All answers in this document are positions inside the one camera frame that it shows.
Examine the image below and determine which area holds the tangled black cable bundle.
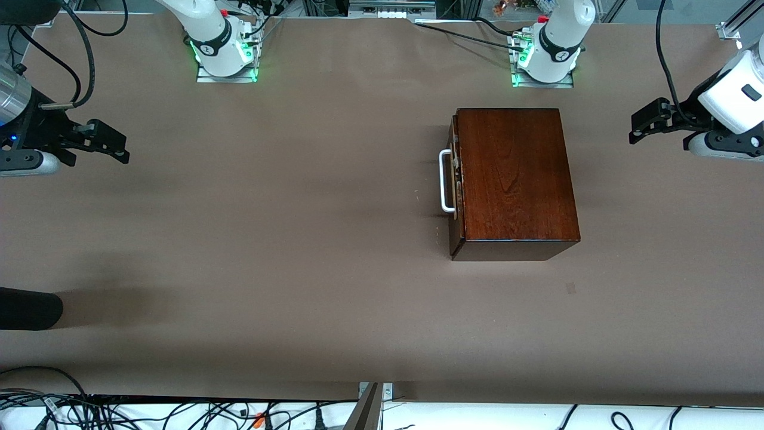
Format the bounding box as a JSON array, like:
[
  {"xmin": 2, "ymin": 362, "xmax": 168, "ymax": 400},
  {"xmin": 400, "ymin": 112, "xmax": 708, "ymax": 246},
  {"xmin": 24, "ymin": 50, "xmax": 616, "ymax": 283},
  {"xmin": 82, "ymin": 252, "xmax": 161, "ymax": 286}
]
[{"xmin": 0, "ymin": 388, "xmax": 359, "ymax": 430}]

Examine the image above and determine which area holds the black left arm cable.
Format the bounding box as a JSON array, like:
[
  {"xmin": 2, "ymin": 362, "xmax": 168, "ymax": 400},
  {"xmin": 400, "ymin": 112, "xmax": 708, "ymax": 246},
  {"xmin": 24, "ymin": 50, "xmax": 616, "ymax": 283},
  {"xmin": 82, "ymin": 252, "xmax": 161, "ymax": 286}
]
[{"xmin": 654, "ymin": 0, "xmax": 711, "ymax": 129}]

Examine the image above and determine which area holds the dark brown wooden cabinet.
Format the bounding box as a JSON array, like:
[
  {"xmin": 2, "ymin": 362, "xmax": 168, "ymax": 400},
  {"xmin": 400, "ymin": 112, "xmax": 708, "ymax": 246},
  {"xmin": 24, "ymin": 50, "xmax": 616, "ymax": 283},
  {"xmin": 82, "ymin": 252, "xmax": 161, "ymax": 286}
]
[{"xmin": 448, "ymin": 107, "xmax": 581, "ymax": 262}]

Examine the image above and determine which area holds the wooden drawer with white handle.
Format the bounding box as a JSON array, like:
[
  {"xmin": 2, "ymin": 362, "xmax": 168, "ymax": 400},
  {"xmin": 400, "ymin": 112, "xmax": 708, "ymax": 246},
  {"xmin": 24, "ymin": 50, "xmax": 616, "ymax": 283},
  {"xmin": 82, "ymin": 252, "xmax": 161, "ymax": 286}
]
[{"xmin": 439, "ymin": 116, "xmax": 465, "ymax": 220}]

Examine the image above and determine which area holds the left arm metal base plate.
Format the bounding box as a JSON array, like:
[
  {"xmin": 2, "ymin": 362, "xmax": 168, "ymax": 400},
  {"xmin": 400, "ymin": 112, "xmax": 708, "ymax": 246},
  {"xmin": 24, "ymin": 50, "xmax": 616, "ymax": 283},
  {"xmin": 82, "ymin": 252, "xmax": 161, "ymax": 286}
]
[{"xmin": 510, "ymin": 33, "xmax": 575, "ymax": 88}]

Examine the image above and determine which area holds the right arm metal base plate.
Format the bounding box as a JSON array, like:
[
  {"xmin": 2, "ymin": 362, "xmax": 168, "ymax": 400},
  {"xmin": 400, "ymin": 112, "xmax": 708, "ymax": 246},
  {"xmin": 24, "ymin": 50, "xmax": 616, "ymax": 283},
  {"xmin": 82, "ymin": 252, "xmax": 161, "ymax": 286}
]
[{"xmin": 196, "ymin": 24, "xmax": 260, "ymax": 83}]

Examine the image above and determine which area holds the grey metal bracket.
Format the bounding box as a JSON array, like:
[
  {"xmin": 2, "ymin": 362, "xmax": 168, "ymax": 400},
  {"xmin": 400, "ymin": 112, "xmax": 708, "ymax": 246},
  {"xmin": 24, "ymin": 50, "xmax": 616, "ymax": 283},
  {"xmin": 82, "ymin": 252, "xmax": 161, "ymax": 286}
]
[{"xmin": 343, "ymin": 382, "xmax": 395, "ymax": 430}]

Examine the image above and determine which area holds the white power strip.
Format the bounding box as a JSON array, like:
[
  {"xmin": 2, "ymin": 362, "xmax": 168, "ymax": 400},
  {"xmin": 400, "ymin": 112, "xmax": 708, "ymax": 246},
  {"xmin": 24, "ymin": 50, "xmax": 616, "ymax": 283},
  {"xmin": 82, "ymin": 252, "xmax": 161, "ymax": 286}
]
[{"xmin": 349, "ymin": 0, "xmax": 436, "ymax": 22}]

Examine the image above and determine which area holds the aluminium frame profile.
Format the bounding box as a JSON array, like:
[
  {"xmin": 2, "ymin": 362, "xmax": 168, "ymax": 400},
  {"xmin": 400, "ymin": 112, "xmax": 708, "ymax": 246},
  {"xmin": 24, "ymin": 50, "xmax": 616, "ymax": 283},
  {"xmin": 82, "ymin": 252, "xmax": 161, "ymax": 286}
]
[{"xmin": 716, "ymin": 0, "xmax": 764, "ymax": 41}]

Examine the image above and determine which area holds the black rounded cylinder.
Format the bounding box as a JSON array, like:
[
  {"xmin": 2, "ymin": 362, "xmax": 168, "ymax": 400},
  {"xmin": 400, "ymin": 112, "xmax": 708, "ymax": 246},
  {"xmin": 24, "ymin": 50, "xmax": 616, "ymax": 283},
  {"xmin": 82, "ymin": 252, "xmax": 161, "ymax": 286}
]
[{"xmin": 0, "ymin": 287, "xmax": 64, "ymax": 331}]

